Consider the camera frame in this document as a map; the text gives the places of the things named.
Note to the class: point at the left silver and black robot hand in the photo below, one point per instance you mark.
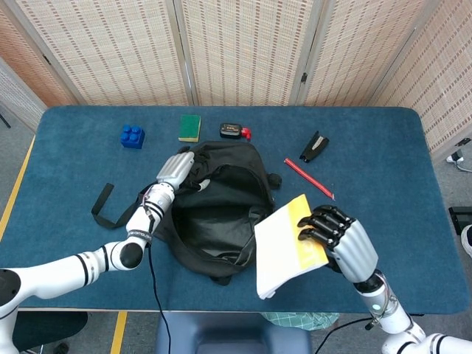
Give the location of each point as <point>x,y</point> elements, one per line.
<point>175,167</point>

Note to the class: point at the right silver and black robot hand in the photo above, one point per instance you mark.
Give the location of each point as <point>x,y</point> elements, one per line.
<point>354,250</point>

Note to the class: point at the black fabric backpack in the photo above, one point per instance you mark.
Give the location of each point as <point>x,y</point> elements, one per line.
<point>221,221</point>

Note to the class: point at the yellow and white notebook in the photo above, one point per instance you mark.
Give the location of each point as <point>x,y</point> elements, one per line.
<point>276,250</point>

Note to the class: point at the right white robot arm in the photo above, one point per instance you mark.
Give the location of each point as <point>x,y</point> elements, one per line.
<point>391,317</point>

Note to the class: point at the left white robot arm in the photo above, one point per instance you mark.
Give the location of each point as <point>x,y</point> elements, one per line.
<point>55,269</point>

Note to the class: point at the green and yellow sponge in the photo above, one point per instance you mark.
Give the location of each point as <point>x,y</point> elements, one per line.
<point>189,127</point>

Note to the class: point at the blue toy building brick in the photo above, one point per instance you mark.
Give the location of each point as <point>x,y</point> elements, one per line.
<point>132,142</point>

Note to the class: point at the small black box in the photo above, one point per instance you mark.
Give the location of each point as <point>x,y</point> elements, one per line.
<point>230,131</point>

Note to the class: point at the small red clip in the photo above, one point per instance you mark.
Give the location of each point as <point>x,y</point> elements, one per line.
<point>246,132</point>

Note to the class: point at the red pen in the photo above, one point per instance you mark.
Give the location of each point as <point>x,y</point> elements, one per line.
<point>308,178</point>

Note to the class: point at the green checked cloth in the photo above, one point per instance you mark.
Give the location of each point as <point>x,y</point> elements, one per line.
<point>295,320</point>

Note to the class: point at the black stapler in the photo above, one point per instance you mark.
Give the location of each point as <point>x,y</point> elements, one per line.
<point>311,149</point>

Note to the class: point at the black floor box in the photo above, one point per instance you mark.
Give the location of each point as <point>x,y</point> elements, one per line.
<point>461,219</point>

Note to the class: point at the blue velvet table cover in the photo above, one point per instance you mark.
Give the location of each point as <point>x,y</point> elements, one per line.
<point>368,140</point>

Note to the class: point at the dark shoe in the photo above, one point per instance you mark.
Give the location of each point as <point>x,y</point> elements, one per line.
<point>467,241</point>

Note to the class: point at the white shoe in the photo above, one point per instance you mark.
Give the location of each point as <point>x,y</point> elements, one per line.
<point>454,159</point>

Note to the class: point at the woven folding screen panel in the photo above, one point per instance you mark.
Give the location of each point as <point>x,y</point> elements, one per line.
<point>243,48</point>
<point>110,48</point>
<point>361,48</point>
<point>446,73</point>
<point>22,48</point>

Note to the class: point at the dark blue padded seat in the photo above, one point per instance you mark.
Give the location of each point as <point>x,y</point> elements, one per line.
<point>228,335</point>

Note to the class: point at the black stool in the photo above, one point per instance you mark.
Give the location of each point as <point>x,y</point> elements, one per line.
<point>48,328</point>

